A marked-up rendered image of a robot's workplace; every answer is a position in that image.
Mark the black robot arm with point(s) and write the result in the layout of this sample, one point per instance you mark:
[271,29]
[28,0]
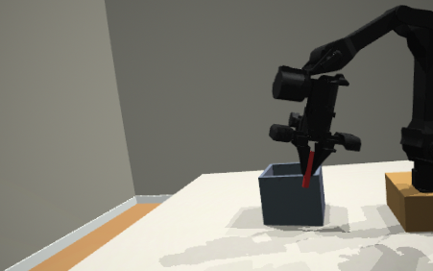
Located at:
[295,84]

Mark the dark red peg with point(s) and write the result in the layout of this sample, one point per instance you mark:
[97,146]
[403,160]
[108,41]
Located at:
[306,177]

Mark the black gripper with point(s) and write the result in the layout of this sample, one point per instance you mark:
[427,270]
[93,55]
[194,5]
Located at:
[315,127]

